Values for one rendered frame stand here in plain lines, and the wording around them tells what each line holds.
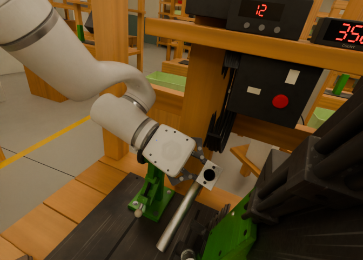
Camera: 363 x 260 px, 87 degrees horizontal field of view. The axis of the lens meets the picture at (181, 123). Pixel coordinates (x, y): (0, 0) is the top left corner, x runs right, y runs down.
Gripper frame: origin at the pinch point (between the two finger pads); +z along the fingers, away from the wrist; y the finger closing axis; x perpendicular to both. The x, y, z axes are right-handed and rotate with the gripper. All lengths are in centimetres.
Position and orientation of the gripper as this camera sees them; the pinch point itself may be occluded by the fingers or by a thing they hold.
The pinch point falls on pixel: (205, 172)
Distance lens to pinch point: 46.9
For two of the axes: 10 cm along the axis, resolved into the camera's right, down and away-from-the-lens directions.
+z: 8.5, 5.1, -1.4
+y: 5.3, -8.3, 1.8
